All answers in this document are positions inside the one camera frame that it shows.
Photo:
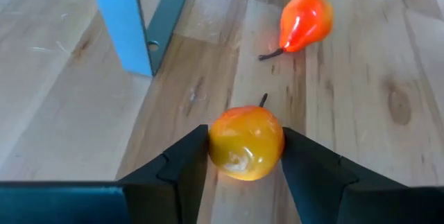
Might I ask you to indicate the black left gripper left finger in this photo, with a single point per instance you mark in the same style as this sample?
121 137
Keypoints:
173 182

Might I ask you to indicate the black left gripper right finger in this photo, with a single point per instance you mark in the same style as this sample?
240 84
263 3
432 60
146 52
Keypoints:
312 182

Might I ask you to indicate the small orange fruit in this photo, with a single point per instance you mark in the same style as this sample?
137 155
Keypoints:
246 144

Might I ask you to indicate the stemmed red orange fruit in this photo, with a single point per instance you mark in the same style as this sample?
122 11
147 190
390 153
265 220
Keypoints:
305 23

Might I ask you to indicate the perforated grey metal stand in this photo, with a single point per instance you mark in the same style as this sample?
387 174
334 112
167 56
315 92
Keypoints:
118 19

